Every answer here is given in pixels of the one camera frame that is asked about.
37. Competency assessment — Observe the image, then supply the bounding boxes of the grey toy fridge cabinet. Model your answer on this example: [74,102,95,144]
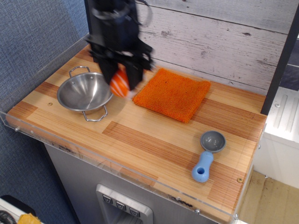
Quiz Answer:
[45,145,213,224]

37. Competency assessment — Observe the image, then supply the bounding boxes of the orange salmon sushi toy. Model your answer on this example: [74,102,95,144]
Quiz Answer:
[109,70,130,98]

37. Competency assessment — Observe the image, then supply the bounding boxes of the silver dispenser button panel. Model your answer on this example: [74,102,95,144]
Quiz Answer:
[96,184,154,224]

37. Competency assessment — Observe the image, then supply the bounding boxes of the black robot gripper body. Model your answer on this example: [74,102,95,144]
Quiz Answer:
[85,14,156,70]

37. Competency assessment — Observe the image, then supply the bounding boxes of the black corrugated cable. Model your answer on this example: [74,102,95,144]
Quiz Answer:
[0,210,18,224]

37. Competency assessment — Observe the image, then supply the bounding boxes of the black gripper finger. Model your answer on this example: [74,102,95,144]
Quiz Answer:
[123,60,143,90]
[99,58,119,84]

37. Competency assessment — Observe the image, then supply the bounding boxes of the orange knitted cloth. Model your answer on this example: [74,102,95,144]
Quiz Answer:
[132,69,211,123]

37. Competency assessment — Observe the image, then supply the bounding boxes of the blue grey toy scoop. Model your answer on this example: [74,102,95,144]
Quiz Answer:
[192,131,227,183]

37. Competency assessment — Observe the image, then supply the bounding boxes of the silver metal bowl with handles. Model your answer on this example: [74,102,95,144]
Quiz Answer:
[57,66,113,122]

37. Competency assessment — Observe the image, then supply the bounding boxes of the white ribbed side unit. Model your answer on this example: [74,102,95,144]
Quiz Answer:
[253,87,299,188]

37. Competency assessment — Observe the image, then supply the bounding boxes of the dark right upright post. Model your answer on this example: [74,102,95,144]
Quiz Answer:
[260,5,299,115]

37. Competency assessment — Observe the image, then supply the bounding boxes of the clear acrylic guard rail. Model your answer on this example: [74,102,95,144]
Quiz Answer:
[2,46,266,224]

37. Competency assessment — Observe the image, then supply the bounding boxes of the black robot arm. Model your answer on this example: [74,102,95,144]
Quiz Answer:
[85,0,153,90]

